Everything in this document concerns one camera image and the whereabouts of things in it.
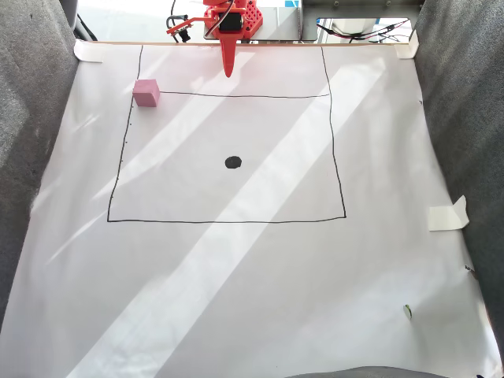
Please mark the black dot mark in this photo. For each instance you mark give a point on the black dot mark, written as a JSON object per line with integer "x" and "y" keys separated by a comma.
{"x": 233, "y": 162}

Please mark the white tape piece, folded corner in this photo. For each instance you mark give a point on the white tape piece, folded corner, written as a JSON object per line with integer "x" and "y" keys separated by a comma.
{"x": 445, "y": 218}

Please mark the white paper sheet, black lines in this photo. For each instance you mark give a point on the white paper sheet, black lines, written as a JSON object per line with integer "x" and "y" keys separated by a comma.
{"x": 252, "y": 275}

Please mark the black camera on orange mount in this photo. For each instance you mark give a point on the black camera on orange mount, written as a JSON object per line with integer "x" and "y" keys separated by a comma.
{"x": 182, "y": 30}

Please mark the small white green sticker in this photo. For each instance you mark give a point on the small white green sticker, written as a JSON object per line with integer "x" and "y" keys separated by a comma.
{"x": 407, "y": 312}

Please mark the pink foam cube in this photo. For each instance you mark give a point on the pink foam cube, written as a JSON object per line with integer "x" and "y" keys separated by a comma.
{"x": 145, "y": 94}

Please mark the grey fabric wall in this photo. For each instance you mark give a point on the grey fabric wall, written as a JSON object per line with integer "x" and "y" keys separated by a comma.
{"x": 464, "y": 118}
{"x": 27, "y": 98}

